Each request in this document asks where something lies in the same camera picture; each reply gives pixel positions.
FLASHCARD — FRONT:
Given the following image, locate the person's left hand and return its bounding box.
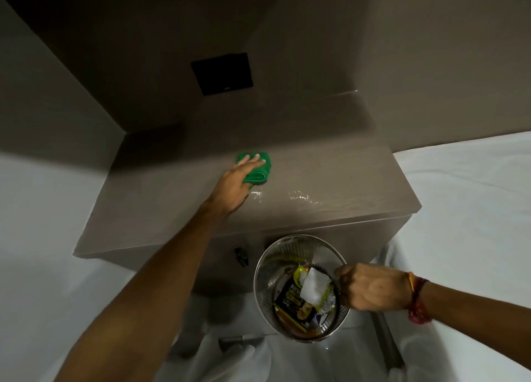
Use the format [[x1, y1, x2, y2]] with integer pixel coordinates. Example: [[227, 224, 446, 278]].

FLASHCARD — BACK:
[[205, 154, 267, 216]]

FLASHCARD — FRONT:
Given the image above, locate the person's right hand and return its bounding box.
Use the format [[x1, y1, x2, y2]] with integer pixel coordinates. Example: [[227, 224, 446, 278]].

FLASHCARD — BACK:
[[334, 263, 412, 312]]

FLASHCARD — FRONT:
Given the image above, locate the green cleaning cloth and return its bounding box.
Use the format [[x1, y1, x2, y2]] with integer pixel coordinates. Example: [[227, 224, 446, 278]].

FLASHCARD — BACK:
[[236, 152, 272, 185]]

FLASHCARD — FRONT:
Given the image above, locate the round metal waste bin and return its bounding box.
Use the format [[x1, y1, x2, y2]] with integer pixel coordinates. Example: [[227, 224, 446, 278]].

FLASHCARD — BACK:
[[253, 234, 352, 344]]

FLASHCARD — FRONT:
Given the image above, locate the person's left forearm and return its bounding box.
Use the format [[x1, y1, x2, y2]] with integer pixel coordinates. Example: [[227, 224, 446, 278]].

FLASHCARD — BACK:
[[54, 202, 233, 382]]

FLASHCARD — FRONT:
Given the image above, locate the person's right forearm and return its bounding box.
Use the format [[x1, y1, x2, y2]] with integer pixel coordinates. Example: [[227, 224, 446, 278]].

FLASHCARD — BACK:
[[415, 279, 531, 347]]

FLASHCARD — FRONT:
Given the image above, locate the clear plastic wrapper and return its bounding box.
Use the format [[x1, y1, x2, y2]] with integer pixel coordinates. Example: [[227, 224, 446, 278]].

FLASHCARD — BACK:
[[315, 285, 338, 317]]

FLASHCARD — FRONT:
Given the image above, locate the white crumpled tissue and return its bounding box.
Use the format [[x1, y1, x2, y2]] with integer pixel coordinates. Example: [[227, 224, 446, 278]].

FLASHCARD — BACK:
[[299, 267, 331, 308]]

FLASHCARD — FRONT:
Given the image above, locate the yellow wrapper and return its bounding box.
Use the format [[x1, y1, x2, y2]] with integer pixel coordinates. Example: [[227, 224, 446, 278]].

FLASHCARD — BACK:
[[292, 265, 313, 288]]

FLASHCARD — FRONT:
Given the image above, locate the dark snack packet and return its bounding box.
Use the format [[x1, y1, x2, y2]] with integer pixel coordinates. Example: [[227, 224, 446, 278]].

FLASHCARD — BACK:
[[273, 280, 319, 329]]

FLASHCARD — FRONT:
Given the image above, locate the brown wooden nightstand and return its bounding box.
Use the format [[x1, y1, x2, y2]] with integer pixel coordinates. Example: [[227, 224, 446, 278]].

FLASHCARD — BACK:
[[72, 89, 423, 300]]

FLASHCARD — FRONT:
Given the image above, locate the red and yellow thread bracelet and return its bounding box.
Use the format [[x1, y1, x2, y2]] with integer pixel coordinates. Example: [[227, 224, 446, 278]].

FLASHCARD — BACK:
[[406, 272, 433, 325]]

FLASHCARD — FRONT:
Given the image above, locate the black wall switch panel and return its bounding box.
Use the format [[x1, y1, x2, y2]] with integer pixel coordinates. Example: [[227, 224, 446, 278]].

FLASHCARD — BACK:
[[191, 52, 254, 97]]

